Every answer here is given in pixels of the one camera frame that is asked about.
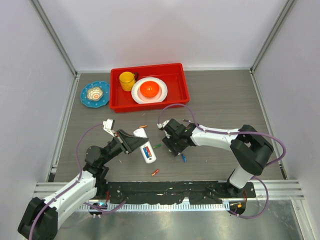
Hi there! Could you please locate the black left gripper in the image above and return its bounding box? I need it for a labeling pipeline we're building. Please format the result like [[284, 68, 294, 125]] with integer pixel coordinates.
[[100, 129, 148, 165]]

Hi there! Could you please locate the blue battery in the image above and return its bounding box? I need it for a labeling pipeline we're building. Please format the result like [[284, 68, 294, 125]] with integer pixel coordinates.
[[143, 147, 148, 158], [181, 154, 187, 163]]

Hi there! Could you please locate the white air conditioner remote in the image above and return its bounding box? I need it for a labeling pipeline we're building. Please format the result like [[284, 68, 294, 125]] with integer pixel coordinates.
[[133, 128, 157, 164]]

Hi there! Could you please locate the red battery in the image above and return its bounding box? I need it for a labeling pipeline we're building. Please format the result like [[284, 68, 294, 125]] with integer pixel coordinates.
[[145, 146, 152, 158]]

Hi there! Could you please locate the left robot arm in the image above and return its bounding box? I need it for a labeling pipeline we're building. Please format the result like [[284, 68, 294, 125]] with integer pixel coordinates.
[[17, 128, 149, 240]]

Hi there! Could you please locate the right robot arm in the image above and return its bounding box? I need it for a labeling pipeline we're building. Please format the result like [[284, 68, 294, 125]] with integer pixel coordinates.
[[157, 118, 274, 198]]

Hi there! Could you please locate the green battery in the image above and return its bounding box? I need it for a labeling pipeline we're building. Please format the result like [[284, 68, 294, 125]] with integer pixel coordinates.
[[153, 144, 162, 149]]

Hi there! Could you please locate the orange battery left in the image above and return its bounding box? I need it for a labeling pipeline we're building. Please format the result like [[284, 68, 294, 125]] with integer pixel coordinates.
[[151, 169, 160, 176]]

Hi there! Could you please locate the white plate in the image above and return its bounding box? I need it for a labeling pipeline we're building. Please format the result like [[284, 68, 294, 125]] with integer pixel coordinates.
[[131, 77, 168, 104]]

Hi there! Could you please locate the small patterned bowl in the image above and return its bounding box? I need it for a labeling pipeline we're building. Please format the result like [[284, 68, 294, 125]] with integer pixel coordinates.
[[86, 86, 104, 102]]

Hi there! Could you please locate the blue dotted plate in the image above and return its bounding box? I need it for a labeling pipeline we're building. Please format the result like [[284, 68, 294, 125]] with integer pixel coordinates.
[[80, 81, 110, 109]]

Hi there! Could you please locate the orange bowl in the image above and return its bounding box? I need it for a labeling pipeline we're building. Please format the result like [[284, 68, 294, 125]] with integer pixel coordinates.
[[139, 80, 160, 98]]

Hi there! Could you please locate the yellow mug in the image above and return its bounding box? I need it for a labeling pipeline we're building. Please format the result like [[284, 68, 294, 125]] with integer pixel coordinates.
[[119, 71, 139, 92]]

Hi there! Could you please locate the red plastic tray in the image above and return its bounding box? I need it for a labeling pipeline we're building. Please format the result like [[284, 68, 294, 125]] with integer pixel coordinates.
[[109, 63, 190, 113]]

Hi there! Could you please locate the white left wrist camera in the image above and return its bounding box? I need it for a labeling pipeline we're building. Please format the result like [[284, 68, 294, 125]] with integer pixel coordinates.
[[102, 118, 115, 137]]

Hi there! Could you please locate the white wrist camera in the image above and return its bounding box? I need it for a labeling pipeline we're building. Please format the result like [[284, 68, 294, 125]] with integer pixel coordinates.
[[157, 120, 169, 131], [102, 118, 115, 137]]

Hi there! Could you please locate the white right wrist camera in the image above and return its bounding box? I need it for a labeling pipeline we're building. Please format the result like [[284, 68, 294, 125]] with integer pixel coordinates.
[[157, 120, 169, 131]]

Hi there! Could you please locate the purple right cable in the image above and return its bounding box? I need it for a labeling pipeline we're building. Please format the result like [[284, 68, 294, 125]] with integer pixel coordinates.
[[157, 103, 287, 220]]

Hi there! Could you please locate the purple cable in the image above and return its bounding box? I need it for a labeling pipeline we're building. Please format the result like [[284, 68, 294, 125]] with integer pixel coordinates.
[[157, 103, 287, 220], [28, 123, 127, 240]]

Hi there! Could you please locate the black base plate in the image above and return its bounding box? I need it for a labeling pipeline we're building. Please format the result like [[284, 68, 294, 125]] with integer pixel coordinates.
[[89, 181, 256, 205]]

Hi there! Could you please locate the white cable duct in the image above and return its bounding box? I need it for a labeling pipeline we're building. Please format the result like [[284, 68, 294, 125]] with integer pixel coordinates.
[[77, 202, 231, 213]]

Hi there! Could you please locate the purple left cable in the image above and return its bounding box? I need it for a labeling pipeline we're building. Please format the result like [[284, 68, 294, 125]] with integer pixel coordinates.
[[28, 123, 127, 240]]

